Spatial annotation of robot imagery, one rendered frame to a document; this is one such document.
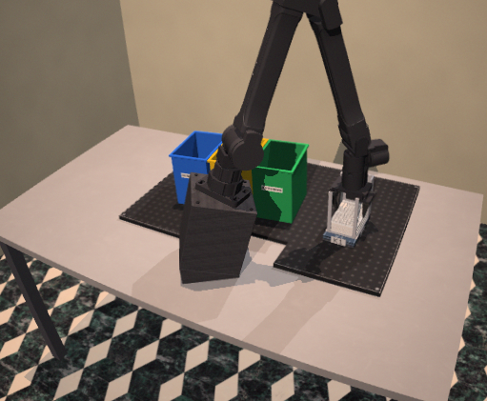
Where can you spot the yellow bin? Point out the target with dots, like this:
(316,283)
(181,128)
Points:
(246,174)

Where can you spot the blue bin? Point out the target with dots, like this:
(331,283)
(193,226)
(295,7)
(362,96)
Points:
(199,144)

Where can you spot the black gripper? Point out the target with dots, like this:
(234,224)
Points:
(352,186)

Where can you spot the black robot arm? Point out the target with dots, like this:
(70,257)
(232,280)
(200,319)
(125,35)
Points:
(242,140)

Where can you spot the green open-top bin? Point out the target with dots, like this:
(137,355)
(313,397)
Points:
(280,188)

